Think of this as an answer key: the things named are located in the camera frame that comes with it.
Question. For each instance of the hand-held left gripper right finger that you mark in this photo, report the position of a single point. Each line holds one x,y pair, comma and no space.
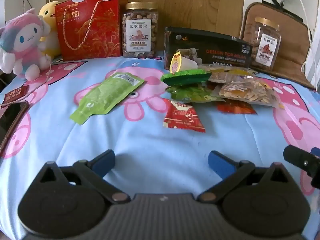
220,165

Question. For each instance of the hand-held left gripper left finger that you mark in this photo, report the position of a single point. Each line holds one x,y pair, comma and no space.
103,162

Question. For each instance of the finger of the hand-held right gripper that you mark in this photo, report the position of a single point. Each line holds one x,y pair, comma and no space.
297,158

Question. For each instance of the dark green snack packet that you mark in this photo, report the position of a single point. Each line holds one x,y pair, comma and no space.
186,78

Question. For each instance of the printed blanket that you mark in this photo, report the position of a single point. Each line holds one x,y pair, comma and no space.
140,140

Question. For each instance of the orange-red snack packet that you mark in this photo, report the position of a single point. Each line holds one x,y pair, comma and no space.
237,108

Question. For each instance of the red snack packet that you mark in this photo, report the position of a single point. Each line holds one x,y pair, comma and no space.
183,117

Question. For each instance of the light green spout pouch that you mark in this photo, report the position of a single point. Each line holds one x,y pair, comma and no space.
107,95

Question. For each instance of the leaf green snack packet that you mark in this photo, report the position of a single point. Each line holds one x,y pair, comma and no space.
192,94

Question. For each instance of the clear packet of seeds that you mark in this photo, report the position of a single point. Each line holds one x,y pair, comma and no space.
252,92

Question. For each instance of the clear packet of dried fruit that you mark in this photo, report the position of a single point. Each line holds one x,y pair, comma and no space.
227,74

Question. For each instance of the brown cushion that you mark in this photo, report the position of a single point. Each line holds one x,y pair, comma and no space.
292,55

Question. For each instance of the dark red small packet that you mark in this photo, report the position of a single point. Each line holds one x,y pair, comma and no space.
13,95

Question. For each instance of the gold-lid jar of pecans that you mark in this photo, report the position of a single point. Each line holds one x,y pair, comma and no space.
266,47

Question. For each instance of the black printed box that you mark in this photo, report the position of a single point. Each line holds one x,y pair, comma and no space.
220,47

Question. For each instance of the red gift box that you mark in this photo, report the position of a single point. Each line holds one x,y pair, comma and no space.
95,35

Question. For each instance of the gold-lid jar of nuts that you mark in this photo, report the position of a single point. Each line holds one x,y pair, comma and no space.
140,35

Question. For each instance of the pink plush toy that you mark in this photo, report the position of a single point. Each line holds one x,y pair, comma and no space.
25,45

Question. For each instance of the yellow plush duck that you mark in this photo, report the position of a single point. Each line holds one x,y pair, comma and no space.
48,12

